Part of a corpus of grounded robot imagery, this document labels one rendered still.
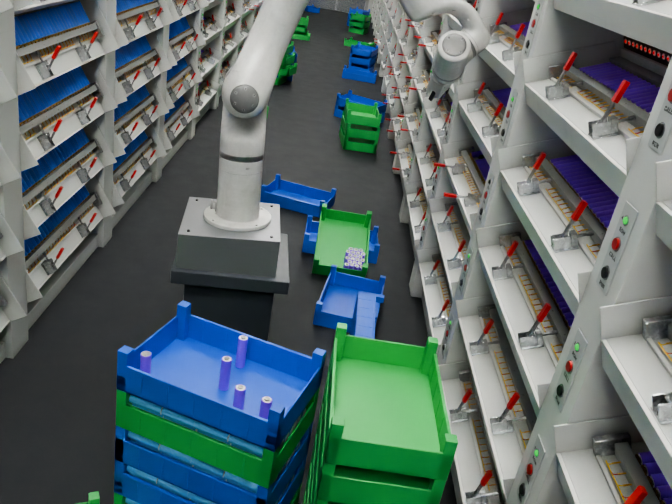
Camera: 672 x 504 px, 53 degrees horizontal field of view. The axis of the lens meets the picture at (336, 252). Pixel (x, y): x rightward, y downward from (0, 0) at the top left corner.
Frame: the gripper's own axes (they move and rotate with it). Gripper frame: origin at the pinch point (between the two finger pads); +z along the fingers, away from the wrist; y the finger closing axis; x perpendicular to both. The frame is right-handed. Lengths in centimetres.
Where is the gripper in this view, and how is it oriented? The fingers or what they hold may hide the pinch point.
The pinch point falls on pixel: (441, 90)
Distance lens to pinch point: 207.6
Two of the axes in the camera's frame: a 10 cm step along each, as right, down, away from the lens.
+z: 0.5, 1.3, 9.9
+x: 7.6, 6.4, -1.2
